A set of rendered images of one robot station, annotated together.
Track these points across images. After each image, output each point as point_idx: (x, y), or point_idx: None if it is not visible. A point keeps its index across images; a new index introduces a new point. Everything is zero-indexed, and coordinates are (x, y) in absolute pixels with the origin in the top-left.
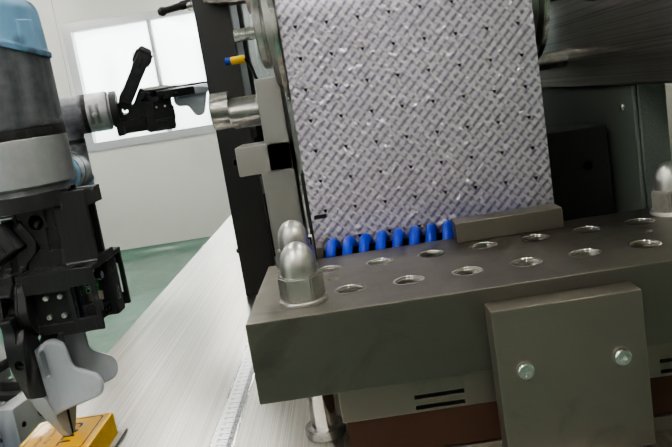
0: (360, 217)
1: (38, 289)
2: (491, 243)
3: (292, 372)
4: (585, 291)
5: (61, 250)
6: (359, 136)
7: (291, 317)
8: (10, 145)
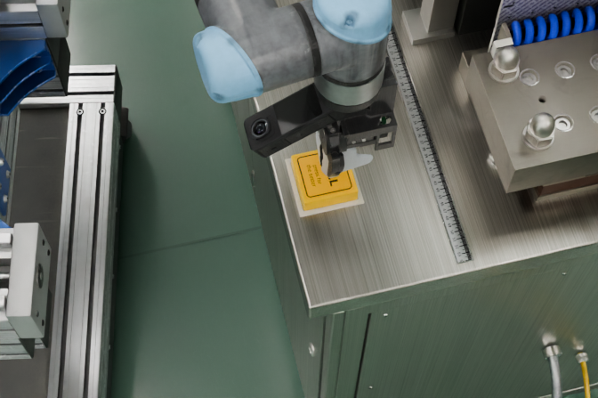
0: (537, 3)
1: (358, 138)
2: None
3: (530, 181)
4: None
5: (368, 109)
6: None
7: (542, 164)
8: (368, 85)
